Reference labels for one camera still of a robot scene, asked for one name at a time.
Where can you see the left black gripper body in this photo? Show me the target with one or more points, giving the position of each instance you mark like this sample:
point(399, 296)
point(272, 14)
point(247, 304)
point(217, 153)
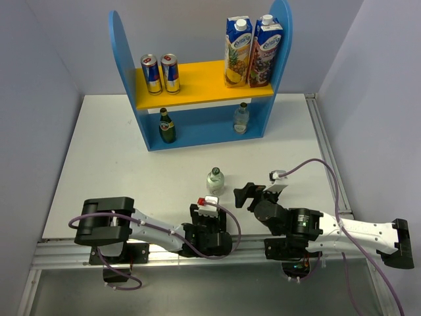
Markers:
point(207, 224)

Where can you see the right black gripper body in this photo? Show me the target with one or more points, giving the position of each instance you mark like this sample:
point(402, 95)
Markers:
point(270, 195)

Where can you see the clear glass bottle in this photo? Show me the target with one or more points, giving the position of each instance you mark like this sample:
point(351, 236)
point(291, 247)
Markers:
point(241, 119)
point(215, 182)

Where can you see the green glass bottle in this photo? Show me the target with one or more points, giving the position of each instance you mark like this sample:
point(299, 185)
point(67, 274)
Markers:
point(166, 127)

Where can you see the energy drink can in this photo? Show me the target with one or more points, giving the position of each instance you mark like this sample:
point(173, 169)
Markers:
point(150, 68)
point(169, 65)

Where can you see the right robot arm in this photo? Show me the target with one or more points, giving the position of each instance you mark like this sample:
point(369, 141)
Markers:
point(388, 241)

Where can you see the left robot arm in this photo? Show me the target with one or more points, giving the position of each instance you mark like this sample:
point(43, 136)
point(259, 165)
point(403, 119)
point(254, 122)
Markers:
point(125, 227)

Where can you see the blue and yellow shelf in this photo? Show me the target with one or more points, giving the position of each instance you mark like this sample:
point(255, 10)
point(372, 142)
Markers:
point(204, 109)

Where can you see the berry juice carton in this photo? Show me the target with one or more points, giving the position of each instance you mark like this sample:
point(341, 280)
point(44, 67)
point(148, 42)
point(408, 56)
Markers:
point(267, 37)

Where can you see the pineapple juice carton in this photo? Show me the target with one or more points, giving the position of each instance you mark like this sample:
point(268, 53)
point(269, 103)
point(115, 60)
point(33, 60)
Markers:
point(237, 48)

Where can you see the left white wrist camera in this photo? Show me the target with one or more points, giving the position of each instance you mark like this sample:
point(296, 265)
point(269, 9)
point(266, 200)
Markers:
point(207, 206)

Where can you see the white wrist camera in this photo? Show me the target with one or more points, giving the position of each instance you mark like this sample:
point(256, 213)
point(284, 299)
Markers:
point(207, 206)
point(278, 181)

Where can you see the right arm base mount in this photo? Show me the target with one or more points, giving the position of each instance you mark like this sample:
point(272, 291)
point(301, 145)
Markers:
point(292, 252)

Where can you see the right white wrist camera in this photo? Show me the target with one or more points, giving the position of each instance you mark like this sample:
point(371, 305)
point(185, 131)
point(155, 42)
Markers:
point(278, 181)

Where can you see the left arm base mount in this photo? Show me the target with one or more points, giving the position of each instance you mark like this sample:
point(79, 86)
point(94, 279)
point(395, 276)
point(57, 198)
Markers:
point(132, 253)

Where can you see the aluminium rail frame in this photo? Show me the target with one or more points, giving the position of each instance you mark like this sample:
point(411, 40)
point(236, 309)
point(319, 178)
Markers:
point(107, 158)

